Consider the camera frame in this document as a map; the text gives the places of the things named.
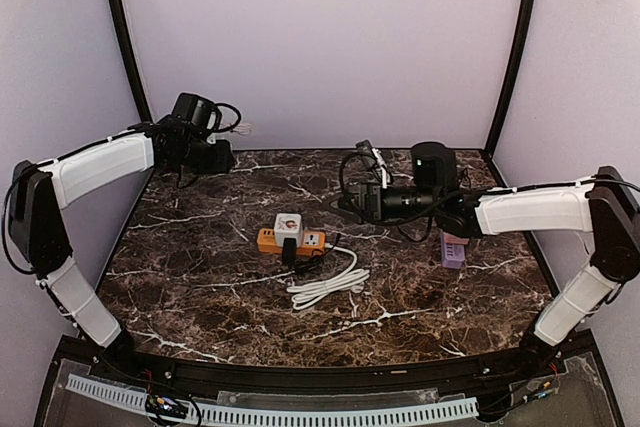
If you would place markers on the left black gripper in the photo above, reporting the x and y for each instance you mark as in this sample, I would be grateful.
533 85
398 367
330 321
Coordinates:
220 157

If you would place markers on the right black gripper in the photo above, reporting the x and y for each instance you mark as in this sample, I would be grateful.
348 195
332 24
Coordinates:
356 202

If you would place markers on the white cube adapter with sticker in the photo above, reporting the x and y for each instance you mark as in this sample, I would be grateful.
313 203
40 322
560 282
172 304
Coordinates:
288 226

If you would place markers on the white USB charger with cable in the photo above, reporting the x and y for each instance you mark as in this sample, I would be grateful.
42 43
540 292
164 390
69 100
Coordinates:
243 129

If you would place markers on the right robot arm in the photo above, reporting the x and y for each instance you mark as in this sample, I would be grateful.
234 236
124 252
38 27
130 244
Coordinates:
603 205

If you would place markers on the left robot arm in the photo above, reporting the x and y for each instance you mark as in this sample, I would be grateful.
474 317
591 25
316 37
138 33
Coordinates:
32 209

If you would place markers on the pink cube adapter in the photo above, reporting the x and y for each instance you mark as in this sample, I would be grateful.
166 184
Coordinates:
454 240

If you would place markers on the purple power strip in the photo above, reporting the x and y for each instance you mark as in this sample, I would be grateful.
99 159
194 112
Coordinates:
452 256

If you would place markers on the black front rail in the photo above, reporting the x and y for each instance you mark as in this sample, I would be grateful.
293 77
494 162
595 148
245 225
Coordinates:
475 375

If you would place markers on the left black frame post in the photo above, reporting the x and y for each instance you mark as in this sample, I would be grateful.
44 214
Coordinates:
129 61

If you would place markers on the white slotted cable duct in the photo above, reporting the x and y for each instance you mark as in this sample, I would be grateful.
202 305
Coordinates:
412 408

